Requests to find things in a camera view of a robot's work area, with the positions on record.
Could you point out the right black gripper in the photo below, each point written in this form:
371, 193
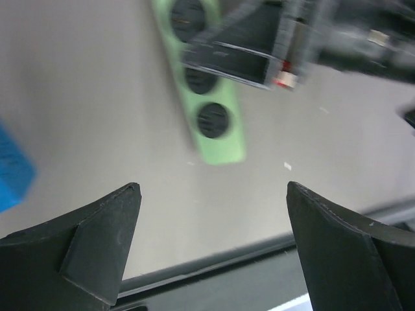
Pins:
374, 38

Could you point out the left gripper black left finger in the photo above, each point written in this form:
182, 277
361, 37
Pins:
76, 259

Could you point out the blue cube plug adapter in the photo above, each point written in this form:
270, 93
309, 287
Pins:
17, 171

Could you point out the green power strip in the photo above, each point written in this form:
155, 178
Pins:
209, 102

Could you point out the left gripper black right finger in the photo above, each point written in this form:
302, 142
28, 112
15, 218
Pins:
349, 261

